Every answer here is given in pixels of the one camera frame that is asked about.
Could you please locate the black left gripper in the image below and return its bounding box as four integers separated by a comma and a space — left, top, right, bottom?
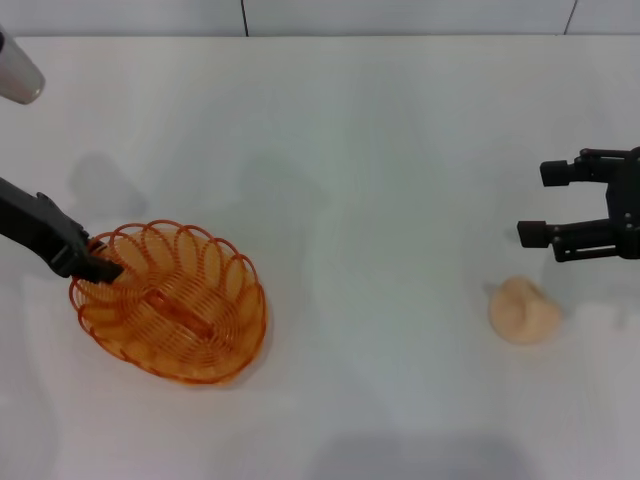
0, 177, 125, 284

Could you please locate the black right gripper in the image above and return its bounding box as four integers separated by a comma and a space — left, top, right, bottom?
518, 146, 640, 264

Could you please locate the orange plastic wire basket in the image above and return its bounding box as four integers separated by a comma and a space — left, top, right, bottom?
68, 218, 269, 386

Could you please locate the pale peach bread bun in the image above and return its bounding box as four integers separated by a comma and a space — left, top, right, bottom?
487, 274, 564, 345

